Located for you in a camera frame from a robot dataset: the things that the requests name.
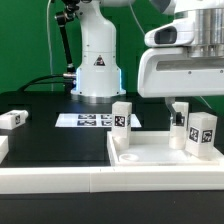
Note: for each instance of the white sheet with markers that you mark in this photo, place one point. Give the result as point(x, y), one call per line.
point(90, 120)

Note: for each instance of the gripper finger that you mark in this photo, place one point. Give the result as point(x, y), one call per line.
point(177, 119)

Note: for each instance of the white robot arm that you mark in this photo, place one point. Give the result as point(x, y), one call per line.
point(198, 26)

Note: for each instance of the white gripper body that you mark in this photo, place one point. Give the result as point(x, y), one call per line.
point(170, 72)

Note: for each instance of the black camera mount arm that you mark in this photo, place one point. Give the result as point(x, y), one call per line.
point(62, 18)

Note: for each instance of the white square table top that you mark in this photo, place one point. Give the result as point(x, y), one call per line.
point(151, 148)

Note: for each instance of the white U-shaped obstacle fence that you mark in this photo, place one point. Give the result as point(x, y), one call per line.
point(110, 179)

